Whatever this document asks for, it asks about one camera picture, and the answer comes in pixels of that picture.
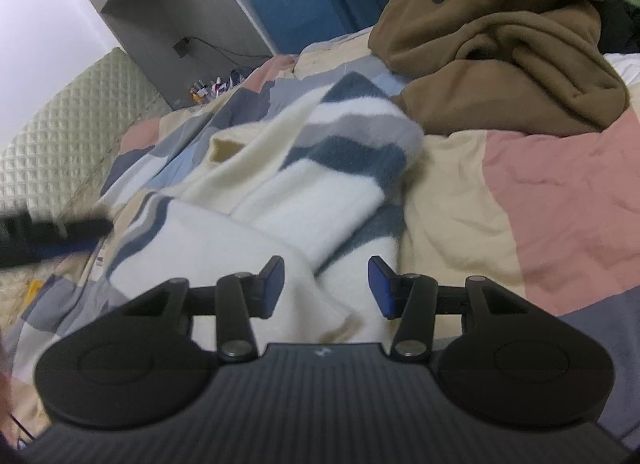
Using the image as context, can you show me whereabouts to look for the white striped fleece sweater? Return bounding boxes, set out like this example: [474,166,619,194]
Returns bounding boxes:
[104,73,423,345]

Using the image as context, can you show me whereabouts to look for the person's left hand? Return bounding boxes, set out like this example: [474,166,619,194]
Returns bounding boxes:
[0,344,13,429]

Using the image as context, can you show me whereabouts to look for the yellow object by headboard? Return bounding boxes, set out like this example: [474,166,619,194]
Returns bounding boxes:
[25,280,43,303]

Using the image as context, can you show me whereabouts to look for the beige quilted headboard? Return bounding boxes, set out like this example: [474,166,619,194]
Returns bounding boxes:
[0,47,170,217]

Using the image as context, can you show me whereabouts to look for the patchwork colour quilt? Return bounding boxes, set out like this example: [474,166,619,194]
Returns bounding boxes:
[3,32,639,448]

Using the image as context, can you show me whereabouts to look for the small bottles on nightstand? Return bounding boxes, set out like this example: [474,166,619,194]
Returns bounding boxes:
[189,69,250,105]

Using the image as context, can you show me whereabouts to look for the brown hoodie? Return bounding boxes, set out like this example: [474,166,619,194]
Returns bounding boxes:
[369,0,629,136]

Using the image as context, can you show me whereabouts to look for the blue padded board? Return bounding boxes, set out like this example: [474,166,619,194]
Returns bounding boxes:
[250,0,355,54]

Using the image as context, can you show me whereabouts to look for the black power cable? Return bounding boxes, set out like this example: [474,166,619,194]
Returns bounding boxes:
[188,35,276,64]

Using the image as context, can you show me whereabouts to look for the black wall socket plug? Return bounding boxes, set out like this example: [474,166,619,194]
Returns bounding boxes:
[172,36,191,58]

